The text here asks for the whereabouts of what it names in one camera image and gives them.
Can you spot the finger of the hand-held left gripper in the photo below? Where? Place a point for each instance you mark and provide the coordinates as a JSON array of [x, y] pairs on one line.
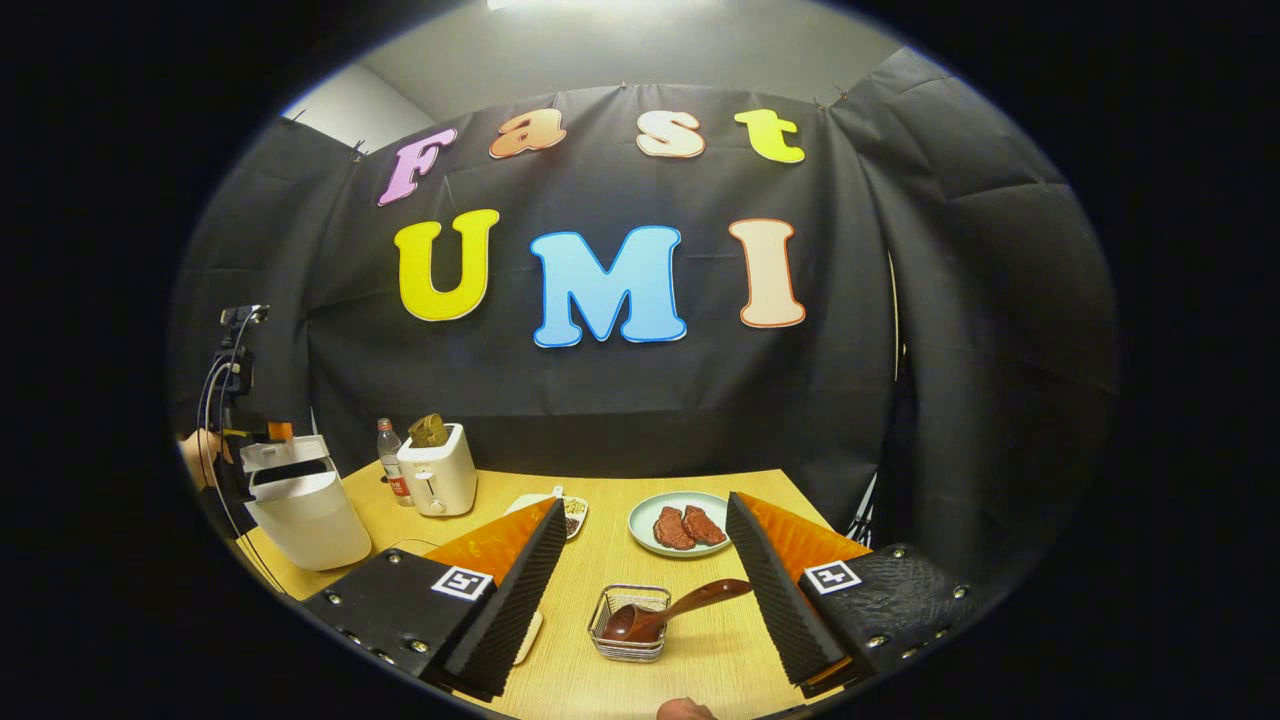
[[280, 431]]

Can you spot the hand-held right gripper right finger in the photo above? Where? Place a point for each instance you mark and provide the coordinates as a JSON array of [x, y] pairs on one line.
[[780, 600]]

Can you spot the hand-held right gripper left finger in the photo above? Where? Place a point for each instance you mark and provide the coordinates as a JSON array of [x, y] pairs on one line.
[[510, 600]]

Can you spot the brown wooden spoon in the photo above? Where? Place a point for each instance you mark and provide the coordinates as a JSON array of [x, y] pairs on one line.
[[700, 598]]

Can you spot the white rice cooker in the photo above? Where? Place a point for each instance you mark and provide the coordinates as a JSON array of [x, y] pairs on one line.
[[310, 520]]

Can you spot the white divided dish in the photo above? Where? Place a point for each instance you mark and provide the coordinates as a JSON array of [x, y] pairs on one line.
[[530, 500]]

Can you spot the red meat slice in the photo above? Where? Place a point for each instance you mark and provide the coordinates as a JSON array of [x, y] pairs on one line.
[[705, 525], [673, 528]]

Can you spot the clear bottle with red label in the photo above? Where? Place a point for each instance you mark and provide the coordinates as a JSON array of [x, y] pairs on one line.
[[393, 465]]

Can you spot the metal backdrop stand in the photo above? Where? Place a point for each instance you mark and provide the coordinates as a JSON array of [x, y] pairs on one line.
[[865, 510]]

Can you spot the white toaster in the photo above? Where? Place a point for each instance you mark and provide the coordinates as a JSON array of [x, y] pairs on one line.
[[440, 480]]

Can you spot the brown bread slice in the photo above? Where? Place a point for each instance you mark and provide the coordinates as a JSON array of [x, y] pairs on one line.
[[428, 432]]

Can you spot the light green plate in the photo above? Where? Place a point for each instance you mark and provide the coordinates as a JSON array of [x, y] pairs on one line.
[[645, 515]]

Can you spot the black backdrop cloth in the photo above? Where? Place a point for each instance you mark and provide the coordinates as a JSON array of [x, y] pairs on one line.
[[650, 400]]

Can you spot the ceiling light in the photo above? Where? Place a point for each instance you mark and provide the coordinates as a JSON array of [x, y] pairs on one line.
[[545, 4]]

